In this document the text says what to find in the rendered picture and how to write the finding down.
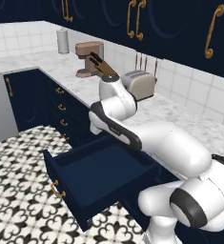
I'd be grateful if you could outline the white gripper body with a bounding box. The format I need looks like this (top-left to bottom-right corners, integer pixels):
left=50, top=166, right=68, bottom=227
left=90, top=121, right=103, bottom=135

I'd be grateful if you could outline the navy drawer front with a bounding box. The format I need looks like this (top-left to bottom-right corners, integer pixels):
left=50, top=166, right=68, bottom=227
left=48, top=79, right=91, bottom=112
left=50, top=94, right=92, bottom=128
left=54, top=127, right=98, bottom=149
left=51, top=111, right=92, bottom=141

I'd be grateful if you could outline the open navy drawer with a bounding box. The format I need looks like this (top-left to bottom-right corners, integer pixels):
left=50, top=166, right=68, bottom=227
left=42, top=135, right=181, bottom=233

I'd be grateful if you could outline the wooden knife block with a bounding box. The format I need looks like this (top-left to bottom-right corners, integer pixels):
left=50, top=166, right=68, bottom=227
left=89, top=51, right=120, bottom=79

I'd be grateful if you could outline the silver beige toaster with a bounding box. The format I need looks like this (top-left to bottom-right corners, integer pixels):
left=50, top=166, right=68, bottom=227
left=120, top=70, right=157, bottom=102

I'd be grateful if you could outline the navy base cupboard door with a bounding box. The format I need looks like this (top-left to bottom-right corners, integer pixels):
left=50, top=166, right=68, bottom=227
left=3, top=68, right=51, bottom=132

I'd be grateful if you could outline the brown coffee machine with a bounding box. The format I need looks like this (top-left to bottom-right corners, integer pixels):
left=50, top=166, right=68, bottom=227
left=74, top=40, right=105, bottom=78

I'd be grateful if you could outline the white paper towel roll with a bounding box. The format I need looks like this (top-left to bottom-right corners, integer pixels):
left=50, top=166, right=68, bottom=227
left=56, top=28, right=71, bottom=54

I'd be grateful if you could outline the grey dishwasher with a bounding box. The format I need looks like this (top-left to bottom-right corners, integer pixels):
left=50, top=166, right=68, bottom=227
left=0, top=72, right=20, bottom=146

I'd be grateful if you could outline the brass open drawer handle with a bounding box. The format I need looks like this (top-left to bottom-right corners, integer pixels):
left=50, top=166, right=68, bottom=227
left=49, top=179, right=67, bottom=199

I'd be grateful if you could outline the brass base cupboard handle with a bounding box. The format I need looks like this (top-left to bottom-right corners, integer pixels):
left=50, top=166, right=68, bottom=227
left=5, top=77, right=14, bottom=97

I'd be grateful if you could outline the navy wall cupboard door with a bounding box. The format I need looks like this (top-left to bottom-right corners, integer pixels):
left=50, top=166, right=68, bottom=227
left=42, top=0, right=68, bottom=30
left=135, top=0, right=224, bottom=78
left=65, top=0, right=138, bottom=51

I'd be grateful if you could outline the brass wall cupboard handle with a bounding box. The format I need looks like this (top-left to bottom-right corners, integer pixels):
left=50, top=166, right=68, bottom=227
left=204, top=4, right=224, bottom=60
left=61, top=0, right=74, bottom=23
left=135, top=0, right=148, bottom=42
left=126, top=0, right=137, bottom=39

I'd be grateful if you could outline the navy wall cupboard run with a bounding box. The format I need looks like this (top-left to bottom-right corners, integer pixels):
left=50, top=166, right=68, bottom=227
left=0, top=0, right=45, bottom=25

